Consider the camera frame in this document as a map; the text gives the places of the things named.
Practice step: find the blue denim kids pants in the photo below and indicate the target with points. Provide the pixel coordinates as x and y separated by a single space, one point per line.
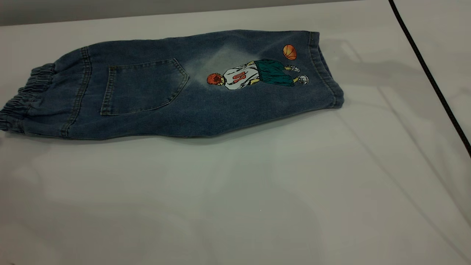
220 106

